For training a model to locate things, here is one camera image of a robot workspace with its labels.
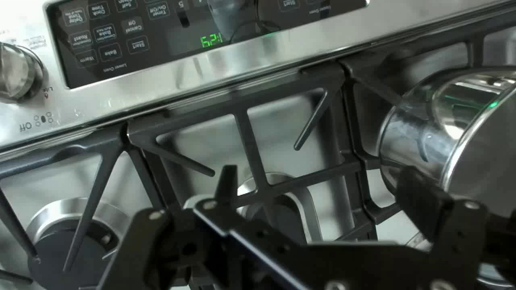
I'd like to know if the silver stove knob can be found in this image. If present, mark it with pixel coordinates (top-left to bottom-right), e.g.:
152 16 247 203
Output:
0 42 48 103

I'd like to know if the stainless steel gas stove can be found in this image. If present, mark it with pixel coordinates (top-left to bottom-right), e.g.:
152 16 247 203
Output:
0 0 516 290

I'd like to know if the round gas burner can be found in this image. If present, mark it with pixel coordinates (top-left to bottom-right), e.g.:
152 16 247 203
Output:
28 198 130 290

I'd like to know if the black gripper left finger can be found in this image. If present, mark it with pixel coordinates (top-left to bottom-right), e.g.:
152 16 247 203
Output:
99 164 238 290

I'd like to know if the stainless steel pot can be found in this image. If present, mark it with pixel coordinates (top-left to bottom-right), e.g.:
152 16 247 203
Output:
378 66 516 218

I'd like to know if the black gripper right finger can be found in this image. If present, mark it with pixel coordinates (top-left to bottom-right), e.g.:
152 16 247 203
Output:
397 168 516 290

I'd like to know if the black cast iron grate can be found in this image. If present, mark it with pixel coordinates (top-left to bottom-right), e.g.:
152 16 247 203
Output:
0 26 515 290

